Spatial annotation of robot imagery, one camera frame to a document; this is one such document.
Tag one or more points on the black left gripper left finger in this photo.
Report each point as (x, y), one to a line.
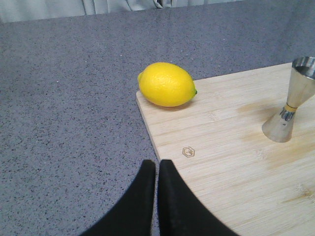
(132, 213)

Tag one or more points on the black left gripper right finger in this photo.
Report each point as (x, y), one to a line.
(180, 213)

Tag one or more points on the steel double jigger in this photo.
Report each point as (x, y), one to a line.
(279, 127)

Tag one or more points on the wooden cutting board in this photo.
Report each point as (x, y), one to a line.
(255, 186)

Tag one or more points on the yellow lemon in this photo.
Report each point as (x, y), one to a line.
(166, 84)

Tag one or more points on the grey curtain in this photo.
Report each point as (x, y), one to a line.
(25, 10)

